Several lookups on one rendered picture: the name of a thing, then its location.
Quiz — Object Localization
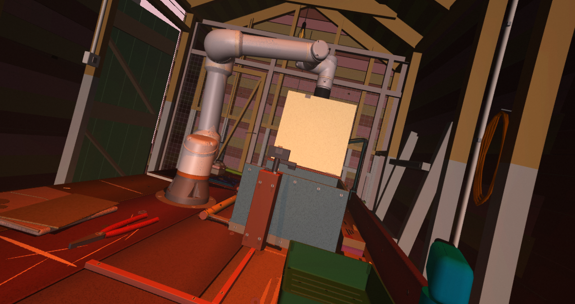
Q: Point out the tan nest box lid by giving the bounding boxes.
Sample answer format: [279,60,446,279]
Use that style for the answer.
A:
[273,90,358,177]

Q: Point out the grey-blue nest box body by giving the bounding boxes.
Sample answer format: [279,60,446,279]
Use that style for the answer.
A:
[228,158,351,254]

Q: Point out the brown liner sheet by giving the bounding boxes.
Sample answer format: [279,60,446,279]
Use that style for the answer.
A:
[0,193,118,230]

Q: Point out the black bar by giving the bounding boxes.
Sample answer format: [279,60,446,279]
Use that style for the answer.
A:
[389,159,432,172]

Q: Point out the white leaning plank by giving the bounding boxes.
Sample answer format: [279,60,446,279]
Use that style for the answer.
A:
[398,121,453,256]
[374,131,419,221]

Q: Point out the printed cardboard carton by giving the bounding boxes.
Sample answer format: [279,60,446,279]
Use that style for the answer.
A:
[340,209,367,259]

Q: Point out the orange wooden stick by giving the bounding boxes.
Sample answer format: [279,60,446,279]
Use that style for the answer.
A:
[199,194,238,220]

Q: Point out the white conduit pipe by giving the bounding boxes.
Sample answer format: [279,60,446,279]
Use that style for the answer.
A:
[451,0,524,246]

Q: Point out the green plastic crate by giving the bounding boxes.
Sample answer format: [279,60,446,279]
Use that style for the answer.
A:
[278,240,396,304]

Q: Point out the round mounting plate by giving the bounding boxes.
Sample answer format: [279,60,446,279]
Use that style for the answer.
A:
[156,191,225,210]

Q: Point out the green barn door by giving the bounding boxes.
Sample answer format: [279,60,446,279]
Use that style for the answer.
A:
[72,0,180,183]

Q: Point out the short orange wooden batten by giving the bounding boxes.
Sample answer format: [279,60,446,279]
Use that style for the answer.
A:
[210,248,257,304]

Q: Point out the teal jerrycan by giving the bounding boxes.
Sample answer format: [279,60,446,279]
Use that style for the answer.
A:
[420,239,474,304]

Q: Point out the grey conduit with junction box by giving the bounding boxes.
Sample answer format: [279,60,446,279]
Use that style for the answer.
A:
[82,0,113,67]

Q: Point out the long orange wooden batten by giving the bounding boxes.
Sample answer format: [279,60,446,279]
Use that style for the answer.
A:
[84,259,214,304]

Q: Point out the brown wooden post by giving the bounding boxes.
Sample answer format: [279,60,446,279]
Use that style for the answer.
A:
[242,168,283,251]

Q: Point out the red bench edge rail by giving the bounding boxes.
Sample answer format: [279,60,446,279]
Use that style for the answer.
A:
[348,192,429,304]

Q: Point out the orange rope coil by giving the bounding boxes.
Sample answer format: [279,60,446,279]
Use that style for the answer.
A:
[473,111,510,207]

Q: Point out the red handled pliers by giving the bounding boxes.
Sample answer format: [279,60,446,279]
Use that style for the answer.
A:
[68,212,160,250]

